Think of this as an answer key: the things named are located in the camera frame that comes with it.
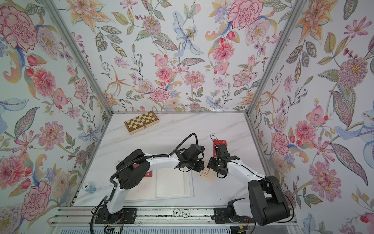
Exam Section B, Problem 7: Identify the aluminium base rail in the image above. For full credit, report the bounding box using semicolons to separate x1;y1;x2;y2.
47;206;301;234

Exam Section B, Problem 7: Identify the white photo album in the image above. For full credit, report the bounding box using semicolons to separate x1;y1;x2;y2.
125;169;194;203

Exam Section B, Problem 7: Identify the thin black right cable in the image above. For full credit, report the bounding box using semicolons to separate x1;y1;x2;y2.
209;134;295;224

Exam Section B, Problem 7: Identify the red card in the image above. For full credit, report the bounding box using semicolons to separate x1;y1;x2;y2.
133;162;153;178
213;139;227;149

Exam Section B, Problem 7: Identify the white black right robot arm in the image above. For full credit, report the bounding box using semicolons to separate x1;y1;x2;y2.
207;144;293;226

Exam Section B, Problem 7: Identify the black corrugated left cable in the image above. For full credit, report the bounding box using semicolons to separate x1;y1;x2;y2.
90;133;199;234

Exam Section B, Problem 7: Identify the aluminium corner post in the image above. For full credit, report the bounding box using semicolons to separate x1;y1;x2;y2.
41;0;114;117
245;1;306;117

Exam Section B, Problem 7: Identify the aluminium corner post right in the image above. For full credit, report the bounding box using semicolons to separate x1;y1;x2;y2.
245;1;306;117

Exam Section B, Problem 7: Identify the wooden folding chess board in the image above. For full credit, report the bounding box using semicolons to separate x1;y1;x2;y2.
124;111;159;135

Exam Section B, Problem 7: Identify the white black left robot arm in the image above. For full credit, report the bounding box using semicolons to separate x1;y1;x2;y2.
100;144;205;221

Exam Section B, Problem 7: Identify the aluminium corner post left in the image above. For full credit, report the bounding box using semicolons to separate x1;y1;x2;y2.
41;0;114;117

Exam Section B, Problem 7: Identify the beige card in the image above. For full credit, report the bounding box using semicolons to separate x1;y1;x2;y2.
199;161;217;183

